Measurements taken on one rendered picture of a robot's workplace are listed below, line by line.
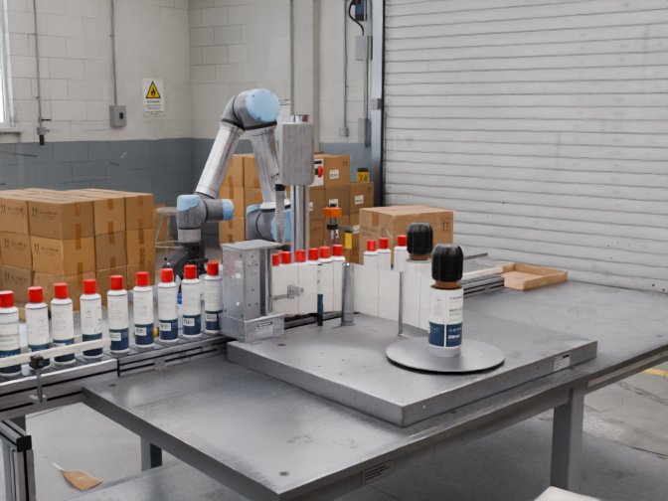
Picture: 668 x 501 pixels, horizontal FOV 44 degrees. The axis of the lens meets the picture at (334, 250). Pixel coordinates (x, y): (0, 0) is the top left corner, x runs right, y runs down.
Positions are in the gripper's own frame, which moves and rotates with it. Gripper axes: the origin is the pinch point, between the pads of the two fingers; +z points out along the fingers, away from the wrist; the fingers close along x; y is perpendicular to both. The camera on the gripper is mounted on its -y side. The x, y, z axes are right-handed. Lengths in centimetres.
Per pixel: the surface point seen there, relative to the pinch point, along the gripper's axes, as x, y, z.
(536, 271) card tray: -65, 137, 4
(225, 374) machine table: -56, -38, 5
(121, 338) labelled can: -34, -54, -5
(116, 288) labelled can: -33, -54, -18
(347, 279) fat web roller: -63, 6, -14
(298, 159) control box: -42, 10, -49
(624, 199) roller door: 4, 456, 4
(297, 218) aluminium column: -32.0, 20.6, -28.5
